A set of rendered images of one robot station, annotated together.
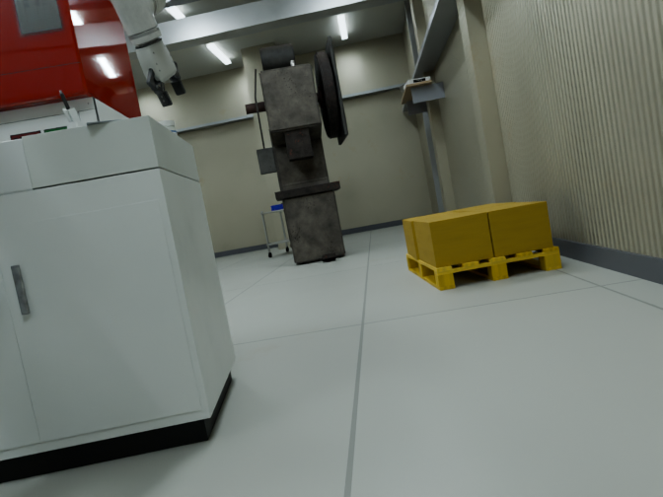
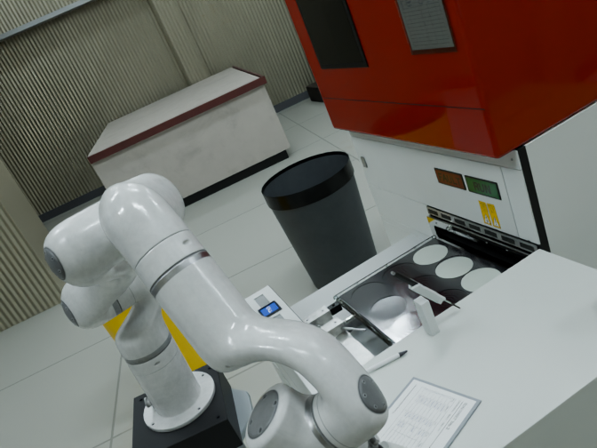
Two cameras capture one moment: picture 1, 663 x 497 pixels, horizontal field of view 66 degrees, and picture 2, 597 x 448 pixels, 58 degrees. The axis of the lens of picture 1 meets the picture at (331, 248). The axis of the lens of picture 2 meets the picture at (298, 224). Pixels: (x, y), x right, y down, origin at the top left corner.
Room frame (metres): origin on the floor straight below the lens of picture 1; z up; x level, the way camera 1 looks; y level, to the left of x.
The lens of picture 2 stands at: (1.39, -0.13, 1.71)
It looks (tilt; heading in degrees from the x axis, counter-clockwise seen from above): 22 degrees down; 79
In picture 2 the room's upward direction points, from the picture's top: 24 degrees counter-clockwise
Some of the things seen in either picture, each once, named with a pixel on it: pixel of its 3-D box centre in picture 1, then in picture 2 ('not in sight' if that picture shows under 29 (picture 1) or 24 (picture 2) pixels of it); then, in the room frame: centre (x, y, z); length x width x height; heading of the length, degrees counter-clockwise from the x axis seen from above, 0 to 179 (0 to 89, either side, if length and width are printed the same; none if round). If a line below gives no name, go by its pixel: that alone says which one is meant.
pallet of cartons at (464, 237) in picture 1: (469, 240); not in sight; (3.72, -0.99, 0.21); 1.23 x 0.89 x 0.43; 174
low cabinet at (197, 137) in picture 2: not in sight; (190, 137); (1.91, 7.13, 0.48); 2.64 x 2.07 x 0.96; 84
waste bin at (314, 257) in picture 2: not in sight; (326, 223); (2.12, 2.87, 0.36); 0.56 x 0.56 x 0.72
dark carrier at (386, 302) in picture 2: not in sight; (422, 287); (1.84, 1.02, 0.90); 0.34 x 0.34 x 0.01; 3
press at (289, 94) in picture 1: (302, 150); not in sight; (6.88, 0.14, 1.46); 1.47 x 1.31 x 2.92; 171
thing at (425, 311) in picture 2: (75, 128); (429, 302); (1.75, 0.77, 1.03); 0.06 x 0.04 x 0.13; 3
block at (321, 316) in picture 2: not in sight; (316, 318); (1.57, 1.14, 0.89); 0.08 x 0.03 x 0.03; 3
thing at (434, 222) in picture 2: not in sight; (480, 247); (2.05, 1.05, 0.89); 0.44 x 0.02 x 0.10; 93
